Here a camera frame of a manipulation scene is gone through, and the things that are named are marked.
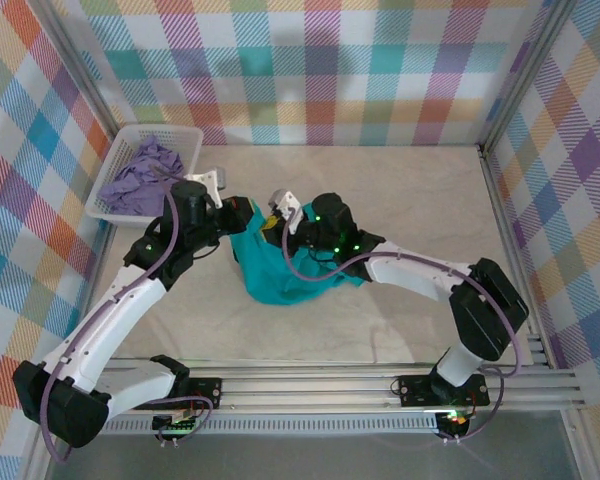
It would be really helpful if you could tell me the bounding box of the white plastic basket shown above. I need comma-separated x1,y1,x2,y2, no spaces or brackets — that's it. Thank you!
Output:
84,124,205,231

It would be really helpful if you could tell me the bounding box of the aluminium side rail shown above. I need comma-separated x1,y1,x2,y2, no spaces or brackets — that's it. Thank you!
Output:
477,144,557,370

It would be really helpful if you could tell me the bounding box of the aluminium corner post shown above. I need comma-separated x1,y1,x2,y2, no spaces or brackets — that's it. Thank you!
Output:
478,0,580,151
27,0,121,149

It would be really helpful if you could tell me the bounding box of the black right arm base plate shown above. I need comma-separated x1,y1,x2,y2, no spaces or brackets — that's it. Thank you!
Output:
396,373,492,408

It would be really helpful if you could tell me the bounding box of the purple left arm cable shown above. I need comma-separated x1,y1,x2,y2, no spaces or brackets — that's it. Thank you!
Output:
39,166,216,464

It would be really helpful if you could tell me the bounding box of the teal t-shirt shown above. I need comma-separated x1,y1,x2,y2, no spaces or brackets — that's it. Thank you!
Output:
228,197,366,306

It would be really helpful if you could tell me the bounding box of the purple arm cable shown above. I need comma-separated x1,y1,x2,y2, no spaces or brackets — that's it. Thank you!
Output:
39,166,216,464
281,207,526,444

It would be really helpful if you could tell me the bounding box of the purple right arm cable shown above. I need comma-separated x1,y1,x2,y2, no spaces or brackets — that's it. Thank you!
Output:
281,207,526,444

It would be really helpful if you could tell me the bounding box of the purple crumpled cloth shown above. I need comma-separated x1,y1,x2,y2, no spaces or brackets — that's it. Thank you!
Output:
96,133,186,219

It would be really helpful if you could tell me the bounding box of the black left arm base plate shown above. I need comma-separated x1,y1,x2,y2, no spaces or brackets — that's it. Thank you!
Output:
182,377,225,410

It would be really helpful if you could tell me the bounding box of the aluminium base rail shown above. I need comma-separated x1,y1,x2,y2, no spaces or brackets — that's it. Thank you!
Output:
99,360,584,417

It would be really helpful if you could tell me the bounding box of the slotted grey cable duct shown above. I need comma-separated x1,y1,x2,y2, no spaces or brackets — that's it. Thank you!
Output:
99,413,441,436

